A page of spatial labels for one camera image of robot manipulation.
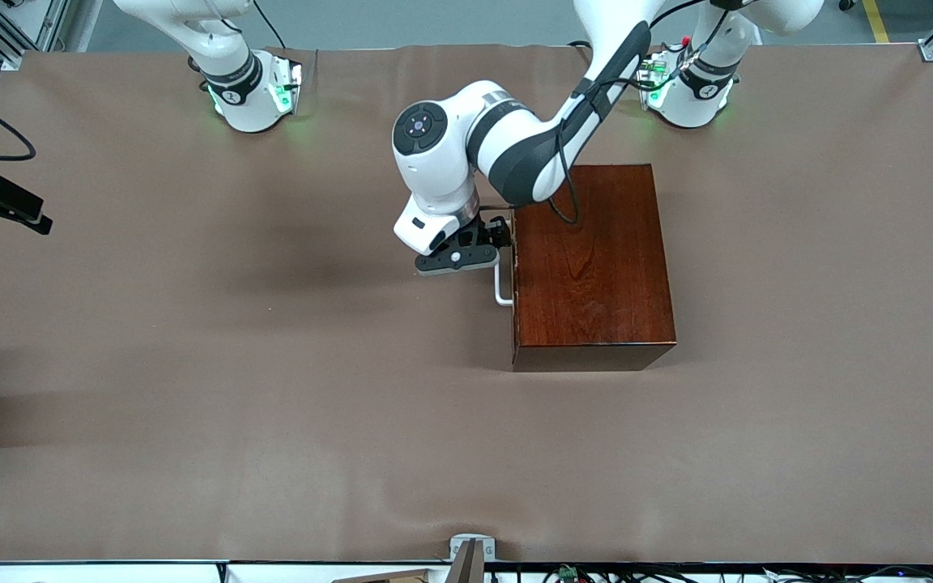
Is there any grey metal clamp bracket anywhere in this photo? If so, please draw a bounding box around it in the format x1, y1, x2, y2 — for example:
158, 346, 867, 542
444, 532, 497, 583

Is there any white table frame edge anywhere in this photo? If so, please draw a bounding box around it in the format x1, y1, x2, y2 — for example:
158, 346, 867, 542
0, 560, 455, 583

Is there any tan board piece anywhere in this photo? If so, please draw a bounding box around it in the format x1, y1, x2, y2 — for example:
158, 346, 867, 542
329, 568, 437, 583

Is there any brown table cover sheet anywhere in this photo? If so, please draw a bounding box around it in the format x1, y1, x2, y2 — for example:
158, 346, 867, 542
0, 42, 933, 566

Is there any wooden drawer with white handle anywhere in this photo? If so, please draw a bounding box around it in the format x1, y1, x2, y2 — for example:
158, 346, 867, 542
492, 206, 519, 368

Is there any dark brown wooden cabinet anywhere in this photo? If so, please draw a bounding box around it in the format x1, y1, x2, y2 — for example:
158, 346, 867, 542
511, 164, 677, 373

